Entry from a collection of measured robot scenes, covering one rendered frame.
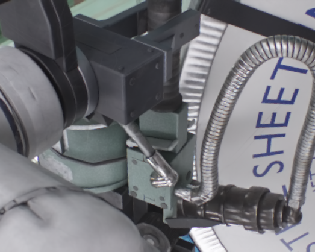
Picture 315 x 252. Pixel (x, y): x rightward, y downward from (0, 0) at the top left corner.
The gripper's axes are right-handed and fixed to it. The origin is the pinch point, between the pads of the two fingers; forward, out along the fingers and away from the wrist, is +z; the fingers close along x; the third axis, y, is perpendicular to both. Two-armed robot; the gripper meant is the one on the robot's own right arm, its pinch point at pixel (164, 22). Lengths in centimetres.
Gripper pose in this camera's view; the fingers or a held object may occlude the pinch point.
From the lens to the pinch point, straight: 51.9
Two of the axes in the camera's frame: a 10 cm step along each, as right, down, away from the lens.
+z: 6.3, -4.6, 6.3
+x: 7.8, 3.7, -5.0
